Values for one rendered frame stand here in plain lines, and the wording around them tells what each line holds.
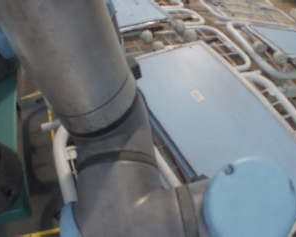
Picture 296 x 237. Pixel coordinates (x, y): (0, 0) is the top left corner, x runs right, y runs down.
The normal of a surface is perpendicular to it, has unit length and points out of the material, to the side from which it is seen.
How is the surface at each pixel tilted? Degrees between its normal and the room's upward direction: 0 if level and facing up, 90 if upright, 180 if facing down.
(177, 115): 3
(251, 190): 8
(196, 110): 3
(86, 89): 85
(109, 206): 15
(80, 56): 83
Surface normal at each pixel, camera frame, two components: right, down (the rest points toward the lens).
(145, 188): 0.57, -0.57
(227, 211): -0.04, -0.56
